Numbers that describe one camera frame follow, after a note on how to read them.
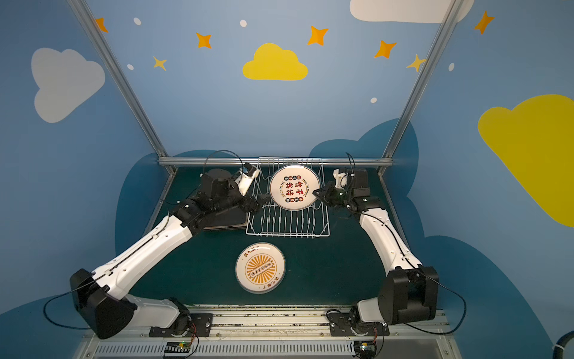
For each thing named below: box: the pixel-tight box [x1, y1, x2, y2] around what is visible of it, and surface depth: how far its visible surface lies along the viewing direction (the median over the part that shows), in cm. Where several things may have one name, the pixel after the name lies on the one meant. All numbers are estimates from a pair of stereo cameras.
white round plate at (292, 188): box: [269, 164, 321, 211], surface depth 85 cm
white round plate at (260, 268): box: [235, 242, 287, 295], surface depth 87 cm
